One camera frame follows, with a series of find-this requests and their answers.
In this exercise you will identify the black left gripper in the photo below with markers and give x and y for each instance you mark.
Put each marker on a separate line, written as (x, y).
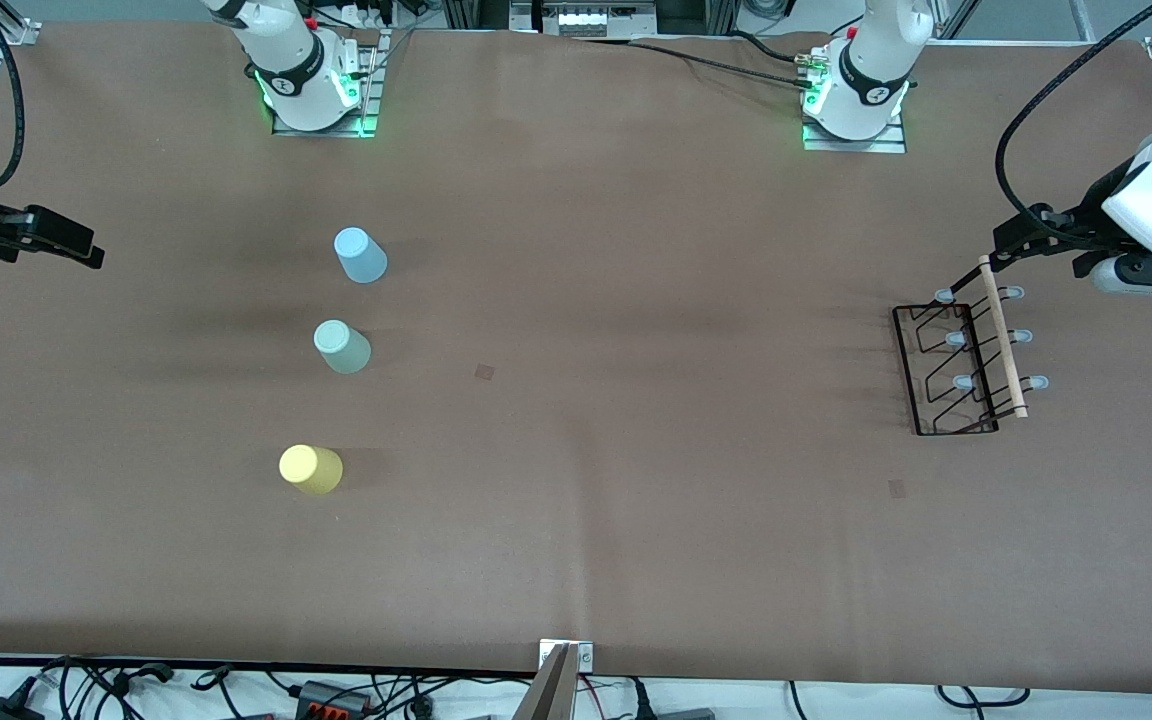
(1067, 226)

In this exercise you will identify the mint green plastic cup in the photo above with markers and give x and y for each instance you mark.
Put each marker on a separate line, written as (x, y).
(343, 348)

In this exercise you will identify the yellow plastic cup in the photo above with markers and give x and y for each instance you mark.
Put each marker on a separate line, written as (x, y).
(311, 470)

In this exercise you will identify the blue plastic cup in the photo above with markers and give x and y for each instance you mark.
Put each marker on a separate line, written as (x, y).
(362, 257)

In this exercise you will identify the black power adapter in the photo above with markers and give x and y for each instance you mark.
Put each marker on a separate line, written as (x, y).
(1, 710)

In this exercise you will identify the white power strip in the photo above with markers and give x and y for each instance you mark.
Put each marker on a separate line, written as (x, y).
(581, 20)

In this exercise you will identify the black orange power brick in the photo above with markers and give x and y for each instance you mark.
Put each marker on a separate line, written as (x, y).
(331, 698)

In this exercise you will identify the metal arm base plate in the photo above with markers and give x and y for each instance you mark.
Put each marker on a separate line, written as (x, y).
(851, 144)
(368, 70)

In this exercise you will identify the aluminium profile post with bracket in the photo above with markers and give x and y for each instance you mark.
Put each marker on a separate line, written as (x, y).
(551, 690)

